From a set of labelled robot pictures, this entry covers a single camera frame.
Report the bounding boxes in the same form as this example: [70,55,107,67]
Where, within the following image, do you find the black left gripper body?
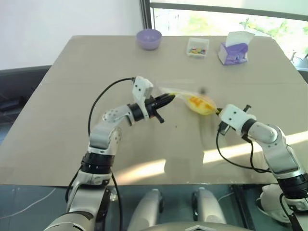
[145,95,166,124]

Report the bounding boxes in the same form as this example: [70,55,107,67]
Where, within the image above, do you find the dark grey low bench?
[0,64,52,116]

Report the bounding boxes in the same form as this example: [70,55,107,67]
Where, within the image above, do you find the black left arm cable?
[88,77,136,139]

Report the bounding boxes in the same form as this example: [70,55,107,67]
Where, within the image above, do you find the silver left robot leg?
[127,189,166,231]

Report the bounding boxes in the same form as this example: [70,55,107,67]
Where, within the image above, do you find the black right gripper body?
[216,104,252,136]

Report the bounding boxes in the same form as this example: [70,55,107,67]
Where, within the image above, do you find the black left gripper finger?
[157,98,175,109]
[156,94,176,103]

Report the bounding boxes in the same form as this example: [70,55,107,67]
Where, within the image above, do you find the silver robot torso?
[149,221,241,231]

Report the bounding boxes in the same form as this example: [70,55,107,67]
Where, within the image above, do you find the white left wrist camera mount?
[131,76,154,120]

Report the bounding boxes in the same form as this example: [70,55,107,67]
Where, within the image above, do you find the purple tissue pack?
[218,41,249,66]

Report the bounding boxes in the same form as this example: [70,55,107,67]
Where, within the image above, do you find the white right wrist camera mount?
[220,103,257,135]

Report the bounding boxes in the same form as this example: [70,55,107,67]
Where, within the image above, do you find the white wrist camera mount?
[220,103,257,135]
[131,76,154,120]

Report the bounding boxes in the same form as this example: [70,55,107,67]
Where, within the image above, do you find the dark window frame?
[143,0,308,29]

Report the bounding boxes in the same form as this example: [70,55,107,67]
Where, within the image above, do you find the white tissue sheet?
[226,30,256,46]

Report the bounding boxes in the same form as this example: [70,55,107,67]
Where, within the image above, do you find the white rounded floor object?
[256,184,292,223]

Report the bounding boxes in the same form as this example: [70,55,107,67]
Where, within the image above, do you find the silver robot leg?
[127,189,166,231]
[191,187,227,231]

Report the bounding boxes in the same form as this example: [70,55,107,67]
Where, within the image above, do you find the orange snack packet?
[189,95,207,108]

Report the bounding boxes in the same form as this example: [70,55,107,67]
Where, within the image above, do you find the clear plastic box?
[186,37,209,58]

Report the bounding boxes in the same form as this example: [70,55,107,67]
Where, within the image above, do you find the clear plastic zipper bag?
[156,85,218,116]

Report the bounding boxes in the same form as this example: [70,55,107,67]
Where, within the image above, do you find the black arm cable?
[216,129,275,173]
[88,77,136,139]

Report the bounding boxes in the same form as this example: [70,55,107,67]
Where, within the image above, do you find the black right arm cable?
[216,129,275,173]

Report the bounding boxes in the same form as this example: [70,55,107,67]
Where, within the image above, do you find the purple plastic bowl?
[136,28,162,51]

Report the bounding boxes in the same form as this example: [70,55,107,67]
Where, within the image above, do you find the silver right robot leg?
[191,187,227,231]

